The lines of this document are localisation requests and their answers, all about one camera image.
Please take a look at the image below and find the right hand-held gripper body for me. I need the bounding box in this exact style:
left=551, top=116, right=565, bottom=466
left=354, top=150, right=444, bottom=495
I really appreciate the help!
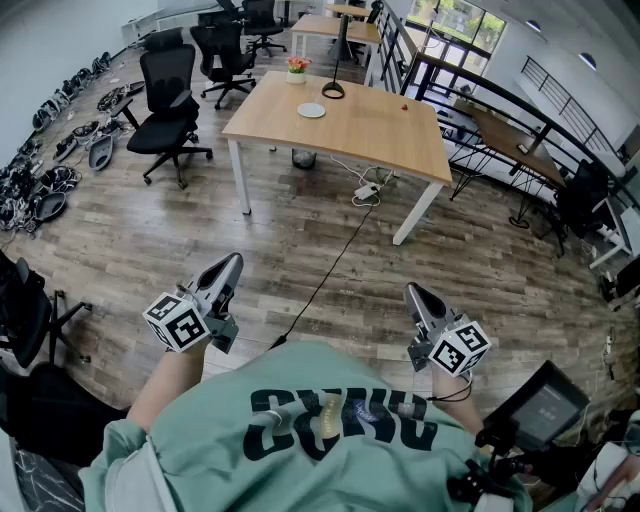
left=407, top=320, right=493, bottom=378

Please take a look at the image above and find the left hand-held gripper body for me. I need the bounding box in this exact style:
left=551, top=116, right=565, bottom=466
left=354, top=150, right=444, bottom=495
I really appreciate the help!
left=142, top=291, right=240, bottom=355

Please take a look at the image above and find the person's left forearm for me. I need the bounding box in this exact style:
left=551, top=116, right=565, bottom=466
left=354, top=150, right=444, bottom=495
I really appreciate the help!
left=125, top=339, right=209, bottom=434

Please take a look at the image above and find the person's right forearm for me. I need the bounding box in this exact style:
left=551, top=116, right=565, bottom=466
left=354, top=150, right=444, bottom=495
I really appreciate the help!
left=430, top=368, right=489, bottom=444

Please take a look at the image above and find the small black monitor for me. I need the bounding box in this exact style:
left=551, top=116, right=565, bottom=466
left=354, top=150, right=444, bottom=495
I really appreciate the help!
left=482, top=359, right=591, bottom=454

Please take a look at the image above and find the person's green printed shirt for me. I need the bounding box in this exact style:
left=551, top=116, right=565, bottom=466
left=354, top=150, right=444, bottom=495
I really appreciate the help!
left=78, top=342, right=534, bottom=512

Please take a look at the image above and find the black bag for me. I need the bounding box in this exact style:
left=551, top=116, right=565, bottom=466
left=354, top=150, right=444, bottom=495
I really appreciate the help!
left=0, top=359, right=132, bottom=469

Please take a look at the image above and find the black office chair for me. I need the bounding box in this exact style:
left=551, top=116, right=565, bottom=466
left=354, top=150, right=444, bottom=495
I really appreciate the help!
left=110, top=27, right=215, bottom=190
left=241, top=0, right=289, bottom=59
left=189, top=22, right=259, bottom=110
left=554, top=158, right=612, bottom=256
left=0, top=249, right=95, bottom=371

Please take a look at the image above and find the dark wooden table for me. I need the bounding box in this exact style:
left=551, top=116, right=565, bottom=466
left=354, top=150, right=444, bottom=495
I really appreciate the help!
left=472, top=107, right=567, bottom=229

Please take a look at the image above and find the white desk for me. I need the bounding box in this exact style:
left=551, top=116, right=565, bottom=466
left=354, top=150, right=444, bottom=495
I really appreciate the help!
left=588, top=194, right=640, bottom=271

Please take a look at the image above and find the black metal railing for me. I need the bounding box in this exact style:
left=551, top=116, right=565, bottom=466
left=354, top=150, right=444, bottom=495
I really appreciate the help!
left=519, top=54, right=616, bottom=151
left=374, top=0, right=640, bottom=261

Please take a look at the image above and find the white pot of pink flowers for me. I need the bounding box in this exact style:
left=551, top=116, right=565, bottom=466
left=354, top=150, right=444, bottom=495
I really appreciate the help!
left=285, top=55, right=314, bottom=85

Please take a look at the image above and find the black desk lamp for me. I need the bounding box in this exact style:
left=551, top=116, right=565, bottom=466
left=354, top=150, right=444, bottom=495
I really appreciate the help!
left=321, top=12, right=359, bottom=100

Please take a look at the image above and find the large glass window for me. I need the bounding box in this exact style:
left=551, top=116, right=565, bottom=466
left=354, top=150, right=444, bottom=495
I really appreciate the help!
left=405, top=0, right=507, bottom=54

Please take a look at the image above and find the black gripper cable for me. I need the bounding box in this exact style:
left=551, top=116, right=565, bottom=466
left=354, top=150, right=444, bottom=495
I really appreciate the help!
left=427, top=372, right=474, bottom=404

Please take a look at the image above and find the black floor cable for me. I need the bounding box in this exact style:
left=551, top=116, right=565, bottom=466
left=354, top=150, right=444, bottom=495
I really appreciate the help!
left=268, top=199, right=376, bottom=351

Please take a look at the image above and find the white coiled cable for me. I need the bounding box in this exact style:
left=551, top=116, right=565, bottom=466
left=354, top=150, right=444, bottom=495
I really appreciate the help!
left=328, top=153, right=397, bottom=209

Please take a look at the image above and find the white shoulder strap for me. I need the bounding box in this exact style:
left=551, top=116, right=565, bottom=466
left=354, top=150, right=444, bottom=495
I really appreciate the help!
left=107, top=439, right=171, bottom=512

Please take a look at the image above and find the row of black cabled devices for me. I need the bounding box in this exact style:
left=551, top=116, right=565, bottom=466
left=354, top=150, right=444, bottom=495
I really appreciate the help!
left=0, top=49, right=147, bottom=236

